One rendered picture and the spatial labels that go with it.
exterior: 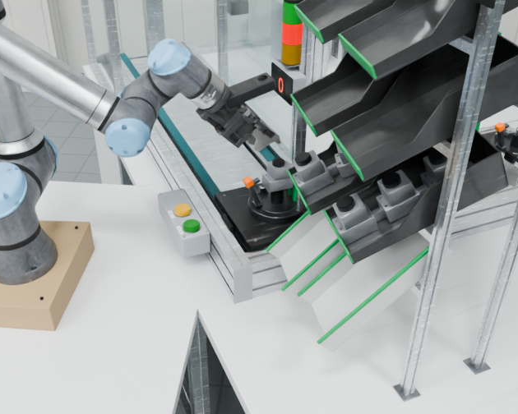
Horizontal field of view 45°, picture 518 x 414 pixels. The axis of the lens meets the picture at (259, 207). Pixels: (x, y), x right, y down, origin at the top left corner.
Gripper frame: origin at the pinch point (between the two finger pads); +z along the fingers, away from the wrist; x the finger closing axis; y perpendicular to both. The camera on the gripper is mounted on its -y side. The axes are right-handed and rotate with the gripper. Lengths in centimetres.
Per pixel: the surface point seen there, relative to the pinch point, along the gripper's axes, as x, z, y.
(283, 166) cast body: 1.8, 5.6, 4.2
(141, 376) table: 30, -8, 51
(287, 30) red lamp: -17.4, -6.1, -19.5
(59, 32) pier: -321, 48, 66
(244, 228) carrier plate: 5.6, 6.7, 20.9
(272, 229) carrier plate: 8.4, 10.8, 16.6
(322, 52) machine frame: -78, 49, -28
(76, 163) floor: -210, 66, 102
